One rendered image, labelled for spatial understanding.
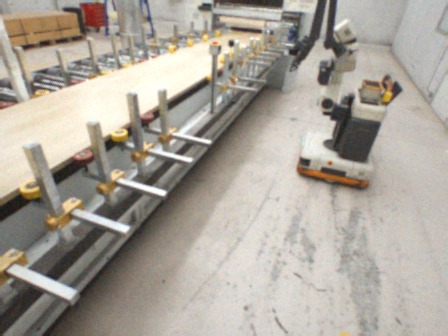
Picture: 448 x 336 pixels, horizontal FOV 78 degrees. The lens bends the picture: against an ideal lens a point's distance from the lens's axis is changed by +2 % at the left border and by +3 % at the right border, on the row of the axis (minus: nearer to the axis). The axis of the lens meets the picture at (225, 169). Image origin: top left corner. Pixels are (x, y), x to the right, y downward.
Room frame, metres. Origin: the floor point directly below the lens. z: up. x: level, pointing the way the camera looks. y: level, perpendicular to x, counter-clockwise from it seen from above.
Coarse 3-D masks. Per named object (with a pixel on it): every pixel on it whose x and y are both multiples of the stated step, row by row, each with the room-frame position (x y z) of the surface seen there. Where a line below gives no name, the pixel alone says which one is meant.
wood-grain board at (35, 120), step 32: (160, 64) 2.73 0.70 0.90; (192, 64) 2.83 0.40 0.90; (64, 96) 1.73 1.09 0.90; (96, 96) 1.77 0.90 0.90; (0, 128) 1.23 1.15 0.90; (32, 128) 1.26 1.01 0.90; (64, 128) 1.28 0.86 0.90; (0, 160) 0.95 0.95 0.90; (64, 160) 0.99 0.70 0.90; (0, 192) 0.75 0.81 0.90
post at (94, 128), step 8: (88, 128) 0.94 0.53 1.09; (96, 128) 0.94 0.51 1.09; (96, 136) 0.94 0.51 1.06; (96, 144) 0.94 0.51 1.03; (104, 144) 0.97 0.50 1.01; (96, 152) 0.94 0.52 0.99; (104, 152) 0.96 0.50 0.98; (96, 160) 0.94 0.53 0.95; (104, 160) 0.95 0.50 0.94; (104, 168) 0.94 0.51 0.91; (104, 176) 0.93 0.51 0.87; (112, 192) 0.95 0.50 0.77; (112, 200) 0.94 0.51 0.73
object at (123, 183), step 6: (84, 174) 1.02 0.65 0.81; (90, 174) 1.01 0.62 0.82; (96, 174) 1.01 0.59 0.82; (96, 180) 1.01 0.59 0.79; (120, 180) 0.98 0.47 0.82; (126, 180) 0.98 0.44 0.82; (120, 186) 0.96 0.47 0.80; (126, 186) 0.95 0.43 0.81; (132, 186) 0.94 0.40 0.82; (138, 186) 0.95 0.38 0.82; (144, 186) 0.95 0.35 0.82; (138, 192) 0.94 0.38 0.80; (144, 192) 0.93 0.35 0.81; (150, 192) 0.92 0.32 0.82; (156, 192) 0.91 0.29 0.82; (162, 192) 0.92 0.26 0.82; (162, 198) 0.90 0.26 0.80
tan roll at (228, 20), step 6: (222, 18) 5.39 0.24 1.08; (228, 18) 5.36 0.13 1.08; (234, 18) 5.33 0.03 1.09; (240, 18) 5.32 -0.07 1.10; (228, 24) 5.38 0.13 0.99; (234, 24) 5.33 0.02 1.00; (240, 24) 5.29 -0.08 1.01; (246, 24) 5.25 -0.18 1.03; (252, 24) 5.21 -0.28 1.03; (258, 24) 5.18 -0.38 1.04; (264, 24) 5.16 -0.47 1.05; (270, 24) 5.17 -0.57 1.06
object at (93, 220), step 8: (32, 200) 0.79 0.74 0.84; (40, 200) 0.79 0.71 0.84; (72, 216) 0.73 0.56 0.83; (80, 216) 0.72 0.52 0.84; (88, 216) 0.72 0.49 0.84; (96, 216) 0.73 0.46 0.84; (88, 224) 0.71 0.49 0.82; (96, 224) 0.70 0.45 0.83; (104, 224) 0.69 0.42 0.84; (112, 224) 0.69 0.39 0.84; (120, 224) 0.69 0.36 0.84; (112, 232) 0.68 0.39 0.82; (120, 232) 0.66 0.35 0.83; (128, 232) 0.67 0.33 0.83
